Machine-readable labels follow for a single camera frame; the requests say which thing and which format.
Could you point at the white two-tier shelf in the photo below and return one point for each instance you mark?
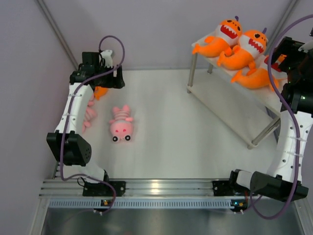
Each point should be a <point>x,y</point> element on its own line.
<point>251,114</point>

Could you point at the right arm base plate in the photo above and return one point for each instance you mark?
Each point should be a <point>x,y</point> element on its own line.
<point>225,188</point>

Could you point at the orange shark plush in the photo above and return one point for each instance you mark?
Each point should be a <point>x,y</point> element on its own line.
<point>250,46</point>
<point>99,92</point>
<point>225,37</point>
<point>259,77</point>

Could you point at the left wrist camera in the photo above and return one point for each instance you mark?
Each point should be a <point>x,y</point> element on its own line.
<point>106,58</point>

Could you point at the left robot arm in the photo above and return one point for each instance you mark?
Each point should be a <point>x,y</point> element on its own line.
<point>66,142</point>

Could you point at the pink striped plush centre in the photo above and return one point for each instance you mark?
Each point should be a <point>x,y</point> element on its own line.
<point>121,126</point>

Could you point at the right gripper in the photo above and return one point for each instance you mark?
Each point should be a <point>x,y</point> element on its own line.
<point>289,47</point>

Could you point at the aluminium rail frame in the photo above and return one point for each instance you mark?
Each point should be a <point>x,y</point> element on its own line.
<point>134,187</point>

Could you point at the white slotted cable duct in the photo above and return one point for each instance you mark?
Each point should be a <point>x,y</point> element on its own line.
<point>120,203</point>

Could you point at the pink striped plush near wall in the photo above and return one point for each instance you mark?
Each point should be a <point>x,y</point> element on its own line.
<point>90,114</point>

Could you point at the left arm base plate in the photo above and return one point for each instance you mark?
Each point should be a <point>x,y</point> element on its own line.
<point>99,189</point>

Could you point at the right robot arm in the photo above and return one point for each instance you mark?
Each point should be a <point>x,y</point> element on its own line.
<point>282,181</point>

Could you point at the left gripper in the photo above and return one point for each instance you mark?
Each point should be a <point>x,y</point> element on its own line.
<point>115,82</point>

